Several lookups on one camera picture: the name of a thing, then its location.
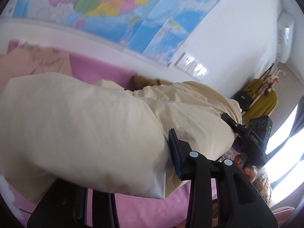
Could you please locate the grey curtain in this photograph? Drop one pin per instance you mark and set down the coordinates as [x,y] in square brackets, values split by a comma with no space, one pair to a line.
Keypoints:
[296,125]

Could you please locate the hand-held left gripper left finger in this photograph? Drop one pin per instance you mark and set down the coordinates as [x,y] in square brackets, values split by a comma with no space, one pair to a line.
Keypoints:
[59,206]

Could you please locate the colourful wall map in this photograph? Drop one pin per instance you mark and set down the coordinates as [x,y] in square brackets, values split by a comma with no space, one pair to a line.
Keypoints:
[118,9]

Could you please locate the pink floral bed sheet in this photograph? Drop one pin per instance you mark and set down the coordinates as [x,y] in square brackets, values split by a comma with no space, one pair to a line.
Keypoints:
[147,209]

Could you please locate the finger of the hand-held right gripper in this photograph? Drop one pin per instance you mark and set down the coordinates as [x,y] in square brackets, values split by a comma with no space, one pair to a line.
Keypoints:
[234,123]

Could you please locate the mustard brown cloth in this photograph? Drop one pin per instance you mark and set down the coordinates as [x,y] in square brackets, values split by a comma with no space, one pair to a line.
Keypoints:
[147,82]

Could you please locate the white air conditioner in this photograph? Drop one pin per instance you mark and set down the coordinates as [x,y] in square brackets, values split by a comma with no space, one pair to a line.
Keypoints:
[286,35]

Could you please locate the white blank wall plate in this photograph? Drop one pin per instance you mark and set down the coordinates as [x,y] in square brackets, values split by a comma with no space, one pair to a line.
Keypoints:
[202,72]

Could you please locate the mustard yellow hanging garment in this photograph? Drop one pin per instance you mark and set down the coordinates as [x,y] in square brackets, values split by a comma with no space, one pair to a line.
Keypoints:
[263,104]

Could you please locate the black handbag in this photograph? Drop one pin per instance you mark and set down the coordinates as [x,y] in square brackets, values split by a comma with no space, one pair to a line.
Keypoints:
[244,99]

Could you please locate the person's right hand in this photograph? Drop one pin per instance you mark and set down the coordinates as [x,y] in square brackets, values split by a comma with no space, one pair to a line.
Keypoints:
[250,173]

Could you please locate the woven straw basket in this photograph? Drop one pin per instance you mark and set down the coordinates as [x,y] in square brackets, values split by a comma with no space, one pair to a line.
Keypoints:
[262,187]

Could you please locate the cream jacket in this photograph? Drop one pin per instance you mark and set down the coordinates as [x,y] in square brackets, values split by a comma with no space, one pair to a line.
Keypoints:
[83,128]

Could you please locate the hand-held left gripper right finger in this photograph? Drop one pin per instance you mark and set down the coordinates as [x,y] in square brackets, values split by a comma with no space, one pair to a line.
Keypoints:
[177,154]

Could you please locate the pink jacket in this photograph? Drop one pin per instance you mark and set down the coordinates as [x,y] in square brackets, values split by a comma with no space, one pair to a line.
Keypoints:
[35,64]

